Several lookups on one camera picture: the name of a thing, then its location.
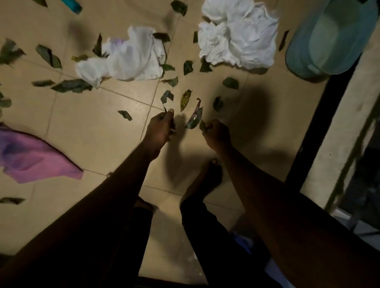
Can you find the person's right hand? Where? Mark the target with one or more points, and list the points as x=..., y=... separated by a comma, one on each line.
x=218, y=136

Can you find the person's left hand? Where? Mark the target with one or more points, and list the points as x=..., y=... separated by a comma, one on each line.
x=157, y=132

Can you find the person's left thumb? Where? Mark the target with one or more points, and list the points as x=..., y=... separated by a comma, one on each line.
x=169, y=114

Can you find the person's right fingers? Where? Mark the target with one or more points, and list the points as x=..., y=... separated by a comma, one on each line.
x=208, y=128

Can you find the person's left forearm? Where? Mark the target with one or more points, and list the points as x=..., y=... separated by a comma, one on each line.
x=89, y=213

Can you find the person's right forearm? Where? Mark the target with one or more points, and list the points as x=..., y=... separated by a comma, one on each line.
x=285, y=222

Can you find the person's right foot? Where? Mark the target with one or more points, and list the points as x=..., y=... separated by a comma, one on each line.
x=206, y=179

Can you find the white cloth with purple patch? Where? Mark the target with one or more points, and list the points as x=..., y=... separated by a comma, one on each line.
x=130, y=56

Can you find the crumpled white cloth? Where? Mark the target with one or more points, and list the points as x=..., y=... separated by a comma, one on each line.
x=237, y=32

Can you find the scattered green leaves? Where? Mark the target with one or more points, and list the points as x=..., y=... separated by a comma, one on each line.
x=72, y=86

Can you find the person's right leg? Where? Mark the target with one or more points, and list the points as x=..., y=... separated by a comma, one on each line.
x=216, y=246

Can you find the person's leg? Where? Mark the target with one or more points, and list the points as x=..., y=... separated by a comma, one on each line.
x=216, y=246
x=136, y=237

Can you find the blue and white cloth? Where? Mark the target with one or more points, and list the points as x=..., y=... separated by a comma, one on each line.
x=246, y=244

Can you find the person's left leg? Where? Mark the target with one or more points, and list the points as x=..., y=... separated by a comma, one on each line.
x=136, y=237

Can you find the teal blue object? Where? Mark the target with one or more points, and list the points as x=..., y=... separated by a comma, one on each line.
x=72, y=5

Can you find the pink purple cloth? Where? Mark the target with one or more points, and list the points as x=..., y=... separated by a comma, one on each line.
x=26, y=157

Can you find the teal plastic bucket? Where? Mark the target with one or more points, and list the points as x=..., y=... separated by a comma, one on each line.
x=329, y=38

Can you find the black door frame strip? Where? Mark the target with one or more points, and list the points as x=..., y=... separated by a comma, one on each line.
x=319, y=127

